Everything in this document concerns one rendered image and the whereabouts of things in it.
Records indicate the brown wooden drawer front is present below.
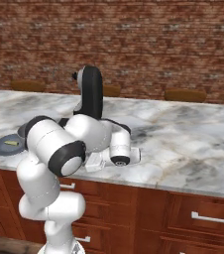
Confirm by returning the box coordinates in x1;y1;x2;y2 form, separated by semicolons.
71;220;134;254
159;235;224;254
168;192;224;238
58;178;139;218

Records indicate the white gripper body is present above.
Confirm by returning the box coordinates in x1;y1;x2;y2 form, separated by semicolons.
84;147;142;174

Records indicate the brown wooden cupboard door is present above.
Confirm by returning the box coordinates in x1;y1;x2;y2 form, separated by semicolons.
0;168;28;241

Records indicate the dark grey round dish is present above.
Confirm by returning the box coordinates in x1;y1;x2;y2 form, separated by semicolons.
17;122;30;139

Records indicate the white drawer handle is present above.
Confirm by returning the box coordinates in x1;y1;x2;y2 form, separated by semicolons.
75;235;92;244
59;182;76;191
190;210;224;226

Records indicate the dark grey plate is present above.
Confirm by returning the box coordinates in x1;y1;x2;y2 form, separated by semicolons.
0;133;28;158

